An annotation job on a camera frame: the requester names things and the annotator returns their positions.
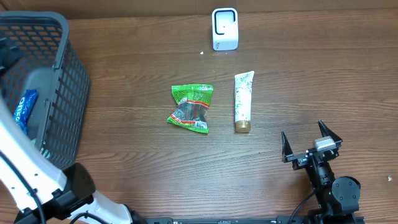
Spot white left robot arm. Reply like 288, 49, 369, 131
1, 100, 145, 223

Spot white barcode scanner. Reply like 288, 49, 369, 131
211, 7, 239, 51

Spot mint green wipes pack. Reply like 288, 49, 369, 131
31, 139, 51, 159

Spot green snack bag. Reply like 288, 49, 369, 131
167, 84, 214, 134

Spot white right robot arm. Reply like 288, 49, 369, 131
276, 120, 364, 224

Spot white bamboo print tube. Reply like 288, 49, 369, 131
234, 71, 254, 133

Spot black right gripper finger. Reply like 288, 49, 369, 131
318, 120, 341, 140
281, 131, 293, 157

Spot dark grey plastic basket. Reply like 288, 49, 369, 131
1, 11, 91, 169

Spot blue Oreo cookie pack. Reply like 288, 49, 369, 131
13, 90, 38, 134

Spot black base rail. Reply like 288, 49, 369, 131
146, 216, 366, 224

